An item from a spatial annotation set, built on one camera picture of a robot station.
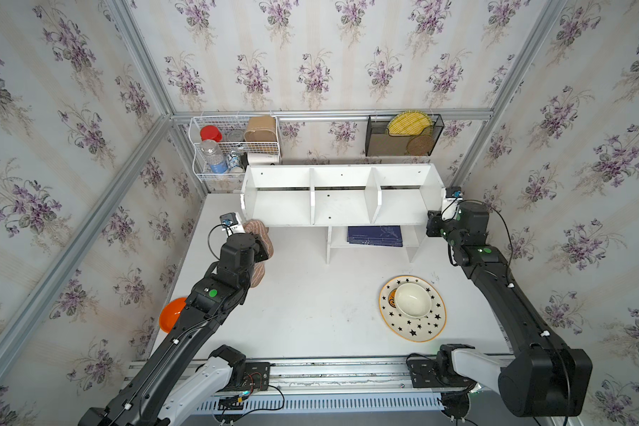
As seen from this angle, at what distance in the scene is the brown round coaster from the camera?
3.18ft

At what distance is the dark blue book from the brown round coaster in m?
0.33

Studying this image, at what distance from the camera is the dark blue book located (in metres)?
0.88
